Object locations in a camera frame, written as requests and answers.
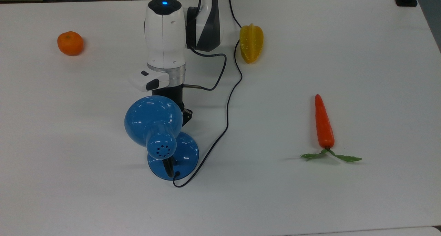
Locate orange toy tangerine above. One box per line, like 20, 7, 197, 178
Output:
57, 31, 84, 56

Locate orange toy carrot with leaves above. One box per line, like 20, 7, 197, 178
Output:
300, 94, 362, 163

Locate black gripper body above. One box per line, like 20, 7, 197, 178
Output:
151, 84, 187, 117

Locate yellow toy starfruit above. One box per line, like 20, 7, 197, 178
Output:
239, 23, 265, 64

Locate blue gooseneck desk lamp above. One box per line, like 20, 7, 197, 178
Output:
124, 95, 200, 181

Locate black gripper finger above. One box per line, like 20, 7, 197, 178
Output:
181, 108, 193, 127

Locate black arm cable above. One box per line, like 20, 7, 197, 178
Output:
183, 45, 228, 92

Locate black lamp power cable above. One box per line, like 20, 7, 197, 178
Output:
172, 0, 244, 188

